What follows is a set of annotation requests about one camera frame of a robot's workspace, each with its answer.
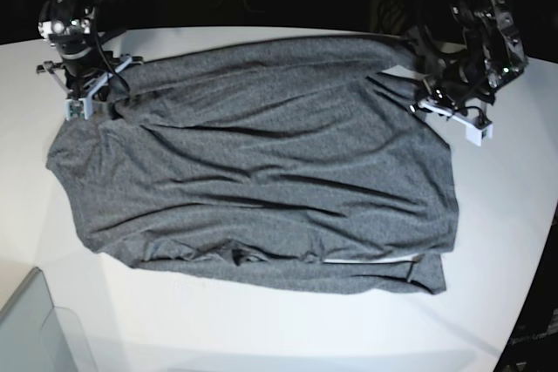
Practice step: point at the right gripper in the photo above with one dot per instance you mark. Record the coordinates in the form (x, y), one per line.
(93, 79)

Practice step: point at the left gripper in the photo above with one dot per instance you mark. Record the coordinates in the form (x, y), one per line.
(453, 98)

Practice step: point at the grey t-shirt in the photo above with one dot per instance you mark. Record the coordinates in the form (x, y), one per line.
(293, 164)

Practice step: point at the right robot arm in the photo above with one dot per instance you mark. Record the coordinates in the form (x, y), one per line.
(71, 28)

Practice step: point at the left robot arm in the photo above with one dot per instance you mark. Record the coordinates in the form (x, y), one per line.
(492, 43)

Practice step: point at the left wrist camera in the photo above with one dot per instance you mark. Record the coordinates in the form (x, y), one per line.
(476, 135)

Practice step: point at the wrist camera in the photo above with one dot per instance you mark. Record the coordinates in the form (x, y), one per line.
(476, 135)
(77, 110)

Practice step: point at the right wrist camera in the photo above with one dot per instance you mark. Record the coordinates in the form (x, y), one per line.
(77, 110)

